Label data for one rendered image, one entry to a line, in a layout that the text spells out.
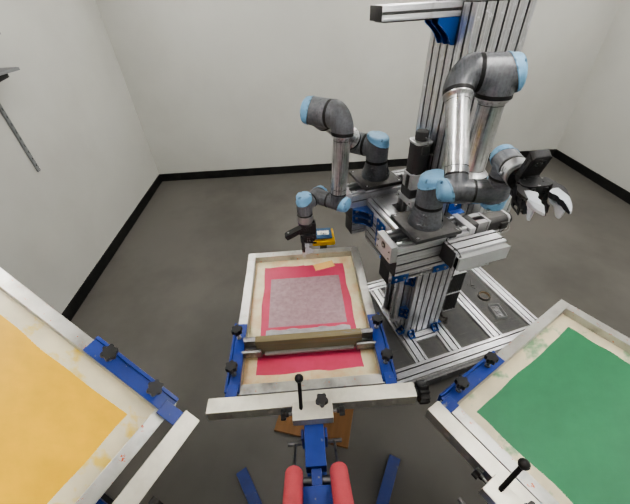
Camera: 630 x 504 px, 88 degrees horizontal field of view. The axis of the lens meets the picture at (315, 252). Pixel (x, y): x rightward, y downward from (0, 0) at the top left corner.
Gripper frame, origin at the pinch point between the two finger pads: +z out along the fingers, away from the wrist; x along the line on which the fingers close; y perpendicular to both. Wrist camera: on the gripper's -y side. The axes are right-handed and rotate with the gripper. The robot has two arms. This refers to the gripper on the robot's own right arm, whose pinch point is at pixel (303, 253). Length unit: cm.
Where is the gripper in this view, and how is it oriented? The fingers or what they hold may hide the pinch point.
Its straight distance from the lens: 174.4
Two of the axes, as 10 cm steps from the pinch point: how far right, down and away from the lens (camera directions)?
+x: -0.7, -6.3, 7.8
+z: 0.4, 7.8, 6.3
